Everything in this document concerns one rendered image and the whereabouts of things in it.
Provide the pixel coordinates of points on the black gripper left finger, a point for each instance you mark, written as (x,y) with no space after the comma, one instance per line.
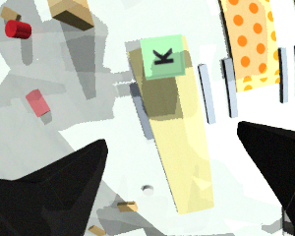
(57,199)

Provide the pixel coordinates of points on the light green letter cube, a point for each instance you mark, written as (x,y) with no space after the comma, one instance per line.
(163,56)

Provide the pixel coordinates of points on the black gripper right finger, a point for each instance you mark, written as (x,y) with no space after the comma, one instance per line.
(273,151)

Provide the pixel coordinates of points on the red cylinder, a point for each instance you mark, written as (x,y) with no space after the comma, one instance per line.
(18,30)

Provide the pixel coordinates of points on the yellow polka-dot strip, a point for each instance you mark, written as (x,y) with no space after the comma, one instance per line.
(251,39)

